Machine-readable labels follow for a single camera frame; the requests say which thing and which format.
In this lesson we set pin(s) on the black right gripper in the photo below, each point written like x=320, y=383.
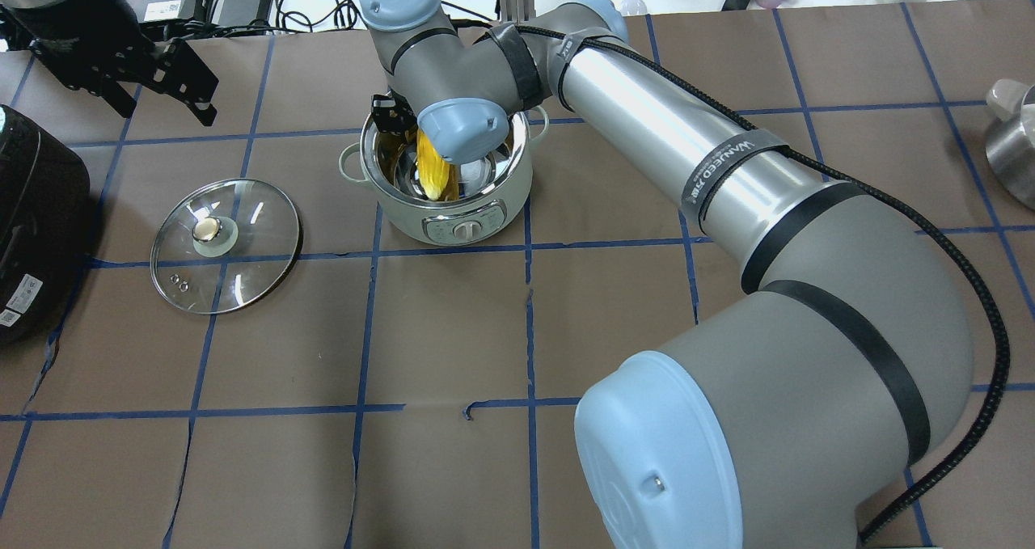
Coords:
x=387, y=114

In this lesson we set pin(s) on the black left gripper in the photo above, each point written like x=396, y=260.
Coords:
x=75, y=33

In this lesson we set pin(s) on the yellow plastic corn cob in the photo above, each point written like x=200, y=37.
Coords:
x=436, y=176

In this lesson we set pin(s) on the glass pot lid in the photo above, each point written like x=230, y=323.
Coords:
x=225, y=246

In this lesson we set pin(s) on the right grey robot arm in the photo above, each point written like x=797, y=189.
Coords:
x=765, y=426

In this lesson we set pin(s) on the pale green electric pot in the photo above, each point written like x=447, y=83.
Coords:
x=488, y=194

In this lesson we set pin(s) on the steel steamer pot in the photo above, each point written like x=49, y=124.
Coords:
x=1010, y=138

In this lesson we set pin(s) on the black rice cooker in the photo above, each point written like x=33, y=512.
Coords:
x=45, y=195

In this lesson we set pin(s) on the black power adapter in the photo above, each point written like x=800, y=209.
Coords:
x=242, y=17

